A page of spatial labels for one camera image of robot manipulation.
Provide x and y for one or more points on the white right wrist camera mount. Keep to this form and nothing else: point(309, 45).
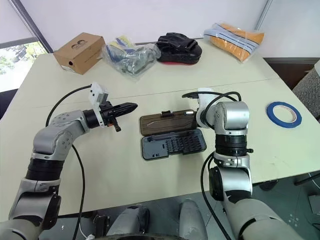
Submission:
point(205, 96)

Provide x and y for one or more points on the brown cardboard box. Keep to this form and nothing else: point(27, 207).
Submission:
point(78, 52)

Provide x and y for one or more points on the dark screwdriver bit case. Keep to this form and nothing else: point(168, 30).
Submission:
point(172, 140)

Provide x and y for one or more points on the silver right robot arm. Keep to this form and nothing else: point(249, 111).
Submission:
point(233, 120)

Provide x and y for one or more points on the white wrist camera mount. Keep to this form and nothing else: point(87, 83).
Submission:
point(98, 96)
point(205, 96)

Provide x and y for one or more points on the orange blue striped bagged item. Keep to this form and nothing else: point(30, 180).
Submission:
point(233, 41)

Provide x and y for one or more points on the dark cabinet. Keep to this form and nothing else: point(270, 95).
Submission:
point(290, 68)

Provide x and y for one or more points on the grey rounded robot leg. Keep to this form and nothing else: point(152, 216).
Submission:
point(130, 221)
point(191, 217)

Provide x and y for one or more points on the blue tape roll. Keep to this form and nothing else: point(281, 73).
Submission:
point(271, 116)

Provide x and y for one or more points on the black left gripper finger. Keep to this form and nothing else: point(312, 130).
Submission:
point(127, 105)
point(125, 111)

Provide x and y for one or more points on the grey striped fabric cushion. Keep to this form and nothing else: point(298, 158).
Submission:
point(308, 87)

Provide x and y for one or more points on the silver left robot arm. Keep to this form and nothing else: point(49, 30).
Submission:
point(47, 140)

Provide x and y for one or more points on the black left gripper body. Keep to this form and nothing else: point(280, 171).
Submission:
point(108, 115)

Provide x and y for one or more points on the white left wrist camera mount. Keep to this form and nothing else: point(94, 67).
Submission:
point(98, 96)

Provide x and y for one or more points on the black diagonal window frame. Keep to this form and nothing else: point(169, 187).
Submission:
point(32, 22)

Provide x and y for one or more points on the clear plastic bag of items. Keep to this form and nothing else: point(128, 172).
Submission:
point(130, 58)

